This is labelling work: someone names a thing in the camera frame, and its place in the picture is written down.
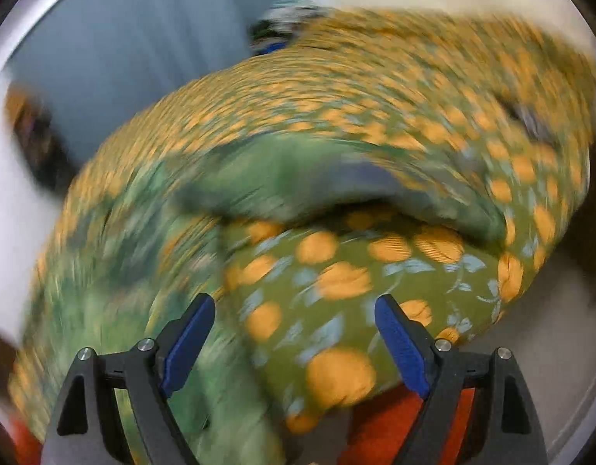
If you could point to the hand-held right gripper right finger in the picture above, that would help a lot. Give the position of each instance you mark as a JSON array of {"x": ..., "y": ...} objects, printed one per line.
[{"x": 399, "y": 339}]

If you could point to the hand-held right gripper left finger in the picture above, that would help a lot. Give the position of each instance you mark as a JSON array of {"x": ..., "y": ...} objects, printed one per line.
[{"x": 189, "y": 339}]

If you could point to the green garment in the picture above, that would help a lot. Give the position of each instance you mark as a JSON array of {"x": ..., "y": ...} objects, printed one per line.
[{"x": 288, "y": 174}]

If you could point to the person's orange clothing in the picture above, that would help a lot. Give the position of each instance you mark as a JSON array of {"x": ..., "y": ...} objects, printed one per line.
[{"x": 375, "y": 431}]

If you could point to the olive orange-flowered bed sheet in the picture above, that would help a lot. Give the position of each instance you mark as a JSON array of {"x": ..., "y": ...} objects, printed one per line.
[{"x": 375, "y": 82}]

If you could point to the blue-grey curtain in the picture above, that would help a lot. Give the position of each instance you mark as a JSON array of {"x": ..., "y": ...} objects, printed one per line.
[{"x": 133, "y": 58}]

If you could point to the black and white clutter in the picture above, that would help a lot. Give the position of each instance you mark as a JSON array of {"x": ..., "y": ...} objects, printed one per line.
[{"x": 278, "y": 29}]

